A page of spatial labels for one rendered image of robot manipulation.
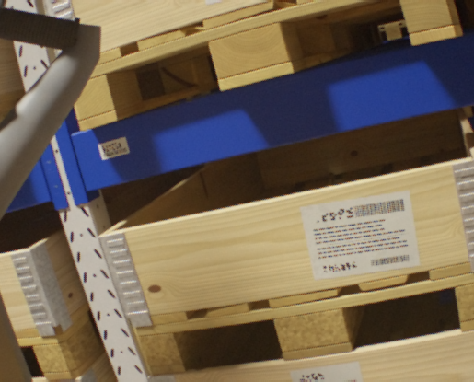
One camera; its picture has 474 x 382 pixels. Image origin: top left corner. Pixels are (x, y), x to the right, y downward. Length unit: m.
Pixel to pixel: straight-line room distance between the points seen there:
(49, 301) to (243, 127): 0.61
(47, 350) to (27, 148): 1.04
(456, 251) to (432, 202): 0.11
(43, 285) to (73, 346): 0.17
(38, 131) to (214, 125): 0.74
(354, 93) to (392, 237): 0.28
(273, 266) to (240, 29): 0.46
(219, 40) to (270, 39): 0.10
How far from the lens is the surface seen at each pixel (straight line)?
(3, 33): 0.71
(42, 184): 1.57
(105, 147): 1.47
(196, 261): 1.37
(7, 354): 0.66
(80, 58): 0.69
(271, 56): 1.26
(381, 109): 1.29
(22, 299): 1.63
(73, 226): 1.56
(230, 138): 1.36
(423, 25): 1.23
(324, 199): 1.27
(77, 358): 1.66
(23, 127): 0.66
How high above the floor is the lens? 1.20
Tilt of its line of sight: 10 degrees down
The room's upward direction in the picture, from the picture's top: 15 degrees counter-clockwise
